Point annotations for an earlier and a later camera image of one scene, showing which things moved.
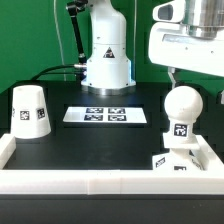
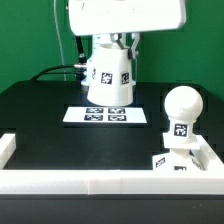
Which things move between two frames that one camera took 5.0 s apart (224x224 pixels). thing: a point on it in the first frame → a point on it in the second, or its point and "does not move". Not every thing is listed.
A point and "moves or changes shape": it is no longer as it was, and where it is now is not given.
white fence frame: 112,181 does not move
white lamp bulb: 183,105 does not move
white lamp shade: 29,112 moves or changes shape
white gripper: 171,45 → 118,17
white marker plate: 105,114 does not move
